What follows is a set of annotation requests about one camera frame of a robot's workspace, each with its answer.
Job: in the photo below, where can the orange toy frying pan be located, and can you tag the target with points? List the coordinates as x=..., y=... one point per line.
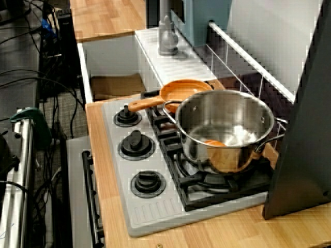
x=181, y=89

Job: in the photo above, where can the black burner grate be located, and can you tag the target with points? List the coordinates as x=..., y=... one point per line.
x=207, y=191
x=157, y=121

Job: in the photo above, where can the black stove knob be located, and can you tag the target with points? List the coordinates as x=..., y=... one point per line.
x=128, y=117
x=136, y=144
x=148, y=184

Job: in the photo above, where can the white sink basin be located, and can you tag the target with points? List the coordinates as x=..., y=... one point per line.
x=178, y=67

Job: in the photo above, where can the stainless steel pot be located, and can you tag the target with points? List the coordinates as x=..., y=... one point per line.
x=227, y=116

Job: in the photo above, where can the white dish rack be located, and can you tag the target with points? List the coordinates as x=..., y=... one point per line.
x=232, y=75

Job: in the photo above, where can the grey toy faucet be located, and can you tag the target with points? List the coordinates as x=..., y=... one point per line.
x=168, y=38

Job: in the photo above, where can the grey stove top panel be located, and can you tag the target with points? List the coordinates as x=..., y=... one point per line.
x=155, y=214

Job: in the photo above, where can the white toy oven cabinet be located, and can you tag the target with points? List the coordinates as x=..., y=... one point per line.
x=76, y=180

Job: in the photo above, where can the teal box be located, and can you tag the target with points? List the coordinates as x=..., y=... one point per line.
x=207, y=20

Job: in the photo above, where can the wooden kitchen countertop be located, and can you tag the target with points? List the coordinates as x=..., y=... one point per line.
x=232, y=232

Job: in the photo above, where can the black computer tower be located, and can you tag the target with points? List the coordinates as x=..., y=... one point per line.
x=67, y=38

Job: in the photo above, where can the dark side panel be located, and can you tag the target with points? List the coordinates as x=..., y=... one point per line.
x=305, y=129

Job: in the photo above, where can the blue plastic piece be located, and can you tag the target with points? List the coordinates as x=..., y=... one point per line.
x=47, y=27

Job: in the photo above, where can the aluminium frame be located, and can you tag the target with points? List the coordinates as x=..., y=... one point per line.
x=15, y=206

